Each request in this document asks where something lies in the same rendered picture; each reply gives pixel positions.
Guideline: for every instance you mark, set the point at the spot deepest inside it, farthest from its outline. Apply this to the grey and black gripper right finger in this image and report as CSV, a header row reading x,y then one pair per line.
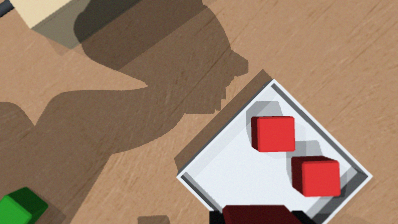
x,y
302,217

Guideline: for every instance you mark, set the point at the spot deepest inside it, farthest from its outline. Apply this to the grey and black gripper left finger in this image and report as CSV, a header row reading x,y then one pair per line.
x,y
216,218

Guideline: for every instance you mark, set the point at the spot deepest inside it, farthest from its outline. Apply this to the red block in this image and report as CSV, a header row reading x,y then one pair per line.
x,y
258,214
273,133
315,176

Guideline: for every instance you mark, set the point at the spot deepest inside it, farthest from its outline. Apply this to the green block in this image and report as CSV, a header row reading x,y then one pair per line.
x,y
21,207

